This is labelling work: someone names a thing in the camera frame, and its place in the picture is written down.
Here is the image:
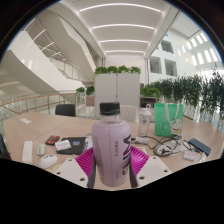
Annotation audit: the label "white paper card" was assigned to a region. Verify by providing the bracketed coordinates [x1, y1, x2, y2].
[19, 117, 33, 125]

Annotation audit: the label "clear plastic shaker bottle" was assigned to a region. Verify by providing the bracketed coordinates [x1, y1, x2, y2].
[137, 103, 153, 138]

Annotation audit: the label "green plant hedge row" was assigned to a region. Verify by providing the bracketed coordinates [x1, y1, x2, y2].
[139, 68, 224, 118]

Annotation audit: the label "small white box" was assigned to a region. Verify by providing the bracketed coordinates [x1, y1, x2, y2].
[54, 139, 72, 152]

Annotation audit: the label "white computer mouse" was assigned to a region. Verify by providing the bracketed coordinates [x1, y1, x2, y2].
[38, 153, 59, 170]

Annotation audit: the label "small black red box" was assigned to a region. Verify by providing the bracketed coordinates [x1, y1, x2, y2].
[44, 134, 61, 147]

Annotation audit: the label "potted green plants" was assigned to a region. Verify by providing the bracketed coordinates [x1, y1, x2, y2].
[75, 85, 96, 98]

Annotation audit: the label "black notebook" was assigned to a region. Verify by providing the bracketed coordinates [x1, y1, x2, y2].
[55, 136, 88, 156]

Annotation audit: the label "tangled black cables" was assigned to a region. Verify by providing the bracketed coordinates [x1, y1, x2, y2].
[131, 134, 193, 158]

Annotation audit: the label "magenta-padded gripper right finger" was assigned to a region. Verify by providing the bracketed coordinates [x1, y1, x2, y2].
[128, 145, 174, 188]

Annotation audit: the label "small grey oval device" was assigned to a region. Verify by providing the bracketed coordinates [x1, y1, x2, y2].
[35, 143, 47, 157]

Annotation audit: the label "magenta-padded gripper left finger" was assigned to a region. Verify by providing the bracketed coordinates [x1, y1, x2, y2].
[53, 146, 98, 189]

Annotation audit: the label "small white packet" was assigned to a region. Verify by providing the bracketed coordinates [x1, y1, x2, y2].
[199, 151, 209, 164]
[183, 149, 198, 162]

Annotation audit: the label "ceiling light strips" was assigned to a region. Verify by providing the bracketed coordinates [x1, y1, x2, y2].
[78, 2, 163, 54]

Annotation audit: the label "dark grey chair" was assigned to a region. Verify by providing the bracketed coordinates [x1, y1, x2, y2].
[0, 133, 9, 158]

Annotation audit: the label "white cabinet with plants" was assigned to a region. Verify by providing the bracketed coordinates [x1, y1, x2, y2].
[93, 65, 142, 118]

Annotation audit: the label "green tote bag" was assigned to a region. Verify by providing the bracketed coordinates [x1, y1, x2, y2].
[153, 102, 185, 138]

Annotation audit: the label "purple drink bottle black cap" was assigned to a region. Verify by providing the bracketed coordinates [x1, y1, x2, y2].
[90, 101, 132, 188]

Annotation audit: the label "white chair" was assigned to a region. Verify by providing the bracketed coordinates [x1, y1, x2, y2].
[119, 104, 140, 123]

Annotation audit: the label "black chair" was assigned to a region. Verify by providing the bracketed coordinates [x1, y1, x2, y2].
[54, 103, 77, 118]

